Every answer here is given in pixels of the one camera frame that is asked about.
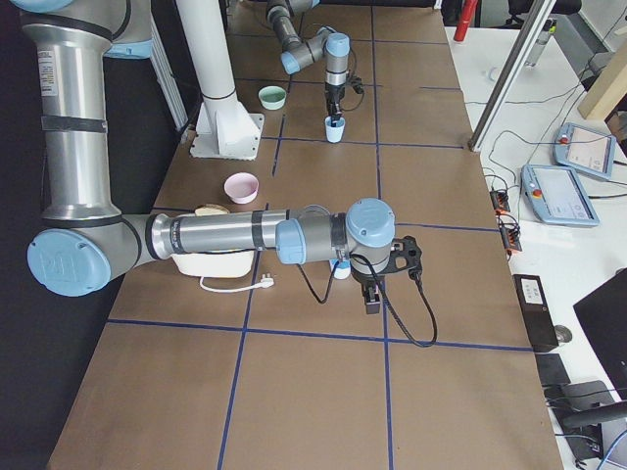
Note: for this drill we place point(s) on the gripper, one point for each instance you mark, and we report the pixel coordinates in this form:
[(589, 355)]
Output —
[(365, 280), (334, 94)]

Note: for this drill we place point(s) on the light blue cup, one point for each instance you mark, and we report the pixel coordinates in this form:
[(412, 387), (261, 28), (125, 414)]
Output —
[(334, 129), (341, 268)]

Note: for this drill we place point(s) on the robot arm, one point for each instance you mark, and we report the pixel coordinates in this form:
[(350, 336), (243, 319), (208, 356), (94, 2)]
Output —
[(298, 53), (91, 242)]

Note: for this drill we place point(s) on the green bowl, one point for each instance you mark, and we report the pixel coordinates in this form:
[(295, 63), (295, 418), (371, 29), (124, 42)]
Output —
[(272, 97)]

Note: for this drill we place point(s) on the pink bowl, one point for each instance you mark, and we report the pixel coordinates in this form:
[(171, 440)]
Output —
[(241, 187)]

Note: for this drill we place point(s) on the cream toaster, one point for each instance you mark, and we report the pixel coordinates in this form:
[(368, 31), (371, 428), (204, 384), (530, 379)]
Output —
[(220, 265)]

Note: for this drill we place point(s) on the black box with label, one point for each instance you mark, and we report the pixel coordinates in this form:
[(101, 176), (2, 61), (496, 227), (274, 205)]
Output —
[(535, 312)]

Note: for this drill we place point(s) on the bread slice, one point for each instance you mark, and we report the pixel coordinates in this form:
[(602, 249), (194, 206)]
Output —
[(211, 209)]

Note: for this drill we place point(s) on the red cylinder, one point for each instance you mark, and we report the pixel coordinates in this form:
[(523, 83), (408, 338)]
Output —
[(466, 15)]

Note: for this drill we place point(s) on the near teach pendant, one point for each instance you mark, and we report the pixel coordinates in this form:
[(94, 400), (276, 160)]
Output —
[(557, 196)]

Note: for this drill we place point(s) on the teach pendant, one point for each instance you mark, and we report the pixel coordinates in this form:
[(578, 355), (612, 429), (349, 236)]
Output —
[(586, 150), (557, 196)]

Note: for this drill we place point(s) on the black monitor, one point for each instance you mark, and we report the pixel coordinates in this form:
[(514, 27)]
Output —
[(602, 316)]

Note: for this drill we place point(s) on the far teach pendant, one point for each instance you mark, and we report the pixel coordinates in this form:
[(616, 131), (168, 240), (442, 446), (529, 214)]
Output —
[(586, 150)]

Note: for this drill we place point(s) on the white camera post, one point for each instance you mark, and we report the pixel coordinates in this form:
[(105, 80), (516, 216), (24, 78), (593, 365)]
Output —
[(224, 129)]

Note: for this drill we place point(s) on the aluminium frame post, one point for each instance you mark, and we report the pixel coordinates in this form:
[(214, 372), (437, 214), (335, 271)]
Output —
[(526, 38)]

